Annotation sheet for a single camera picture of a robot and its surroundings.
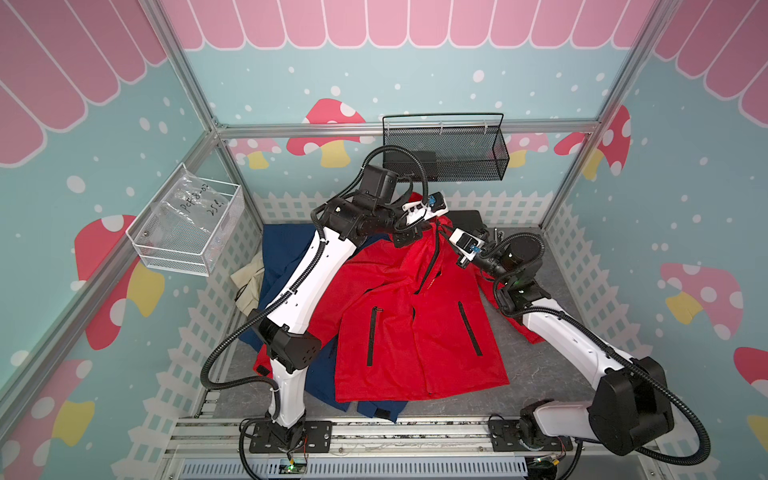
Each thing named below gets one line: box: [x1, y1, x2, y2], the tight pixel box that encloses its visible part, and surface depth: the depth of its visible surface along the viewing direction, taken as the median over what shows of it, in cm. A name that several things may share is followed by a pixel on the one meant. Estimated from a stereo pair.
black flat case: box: [446, 210, 485, 231], surface depth 119 cm
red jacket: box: [254, 196, 544, 403], surface depth 89 cm
